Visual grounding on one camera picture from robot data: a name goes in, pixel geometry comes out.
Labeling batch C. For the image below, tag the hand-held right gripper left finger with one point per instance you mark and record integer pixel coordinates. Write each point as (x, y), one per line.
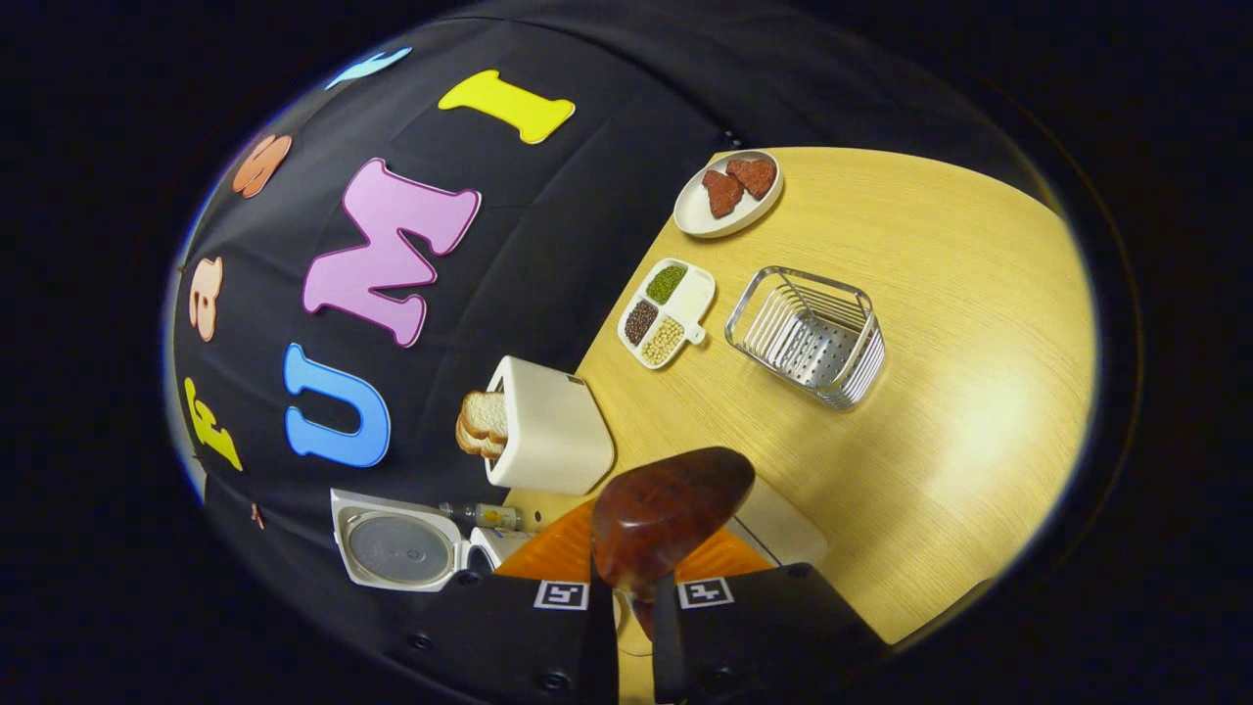
(499, 636)

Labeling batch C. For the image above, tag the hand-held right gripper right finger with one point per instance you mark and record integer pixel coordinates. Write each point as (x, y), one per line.
(764, 627)

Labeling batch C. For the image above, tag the white rice cooker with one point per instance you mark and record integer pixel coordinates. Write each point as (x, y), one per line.
(401, 548)

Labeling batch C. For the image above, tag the brown wooden spoon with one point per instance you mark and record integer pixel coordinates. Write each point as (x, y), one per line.
(666, 509)

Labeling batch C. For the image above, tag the small glass bottle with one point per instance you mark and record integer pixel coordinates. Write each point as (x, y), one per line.
(489, 516)

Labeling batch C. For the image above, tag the toast bread slice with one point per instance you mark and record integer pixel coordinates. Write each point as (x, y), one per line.
(475, 446)
(487, 413)

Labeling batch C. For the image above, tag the white toaster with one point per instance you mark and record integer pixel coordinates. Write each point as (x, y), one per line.
(553, 431)

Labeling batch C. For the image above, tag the white divided bean dish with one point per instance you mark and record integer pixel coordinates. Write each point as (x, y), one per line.
(690, 299)

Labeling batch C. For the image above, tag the white oval plate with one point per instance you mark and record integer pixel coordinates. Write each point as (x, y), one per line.
(690, 211)

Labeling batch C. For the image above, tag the black backdrop cloth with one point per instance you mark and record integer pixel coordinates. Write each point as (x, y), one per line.
(548, 215)

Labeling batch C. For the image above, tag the red meat slice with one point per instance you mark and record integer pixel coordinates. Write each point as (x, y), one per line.
(754, 176)
(722, 194)

